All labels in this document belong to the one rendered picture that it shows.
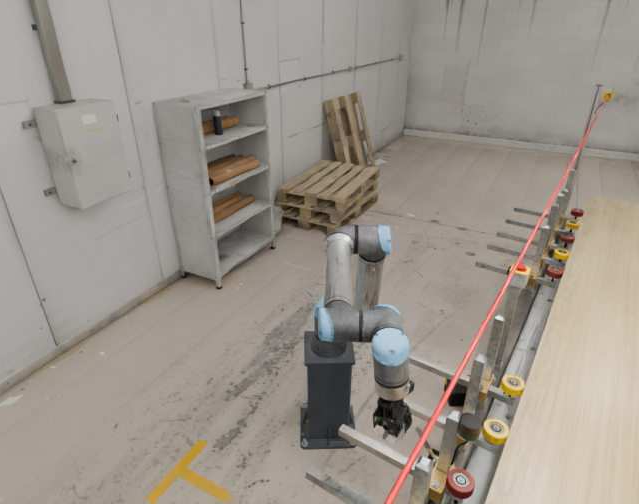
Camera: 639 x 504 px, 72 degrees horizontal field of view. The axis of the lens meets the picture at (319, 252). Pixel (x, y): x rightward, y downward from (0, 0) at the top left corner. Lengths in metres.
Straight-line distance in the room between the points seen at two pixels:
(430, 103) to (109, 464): 8.04
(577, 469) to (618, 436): 0.23
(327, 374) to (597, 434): 1.18
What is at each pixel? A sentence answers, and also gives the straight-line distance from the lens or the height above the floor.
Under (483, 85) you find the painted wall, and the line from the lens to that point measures 8.99.
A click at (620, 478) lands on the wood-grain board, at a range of 1.73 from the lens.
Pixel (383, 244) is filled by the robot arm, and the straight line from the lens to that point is 1.69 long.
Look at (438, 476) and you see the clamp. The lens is 1.56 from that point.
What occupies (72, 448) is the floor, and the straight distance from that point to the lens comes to 3.01.
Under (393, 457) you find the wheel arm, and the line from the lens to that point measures 1.58.
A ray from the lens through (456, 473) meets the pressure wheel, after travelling 1.53.
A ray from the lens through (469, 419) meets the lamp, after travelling 1.40.
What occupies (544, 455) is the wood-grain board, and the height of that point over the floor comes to 0.90.
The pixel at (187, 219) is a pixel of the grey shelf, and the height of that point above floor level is 0.62.
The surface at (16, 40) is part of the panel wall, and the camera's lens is 3.18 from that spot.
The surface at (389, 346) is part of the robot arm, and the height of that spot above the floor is 1.41.
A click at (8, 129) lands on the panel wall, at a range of 3.14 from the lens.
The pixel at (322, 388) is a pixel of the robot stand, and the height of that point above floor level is 0.42.
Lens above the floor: 2.11
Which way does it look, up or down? 28 degrees down
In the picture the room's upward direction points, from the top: straight up
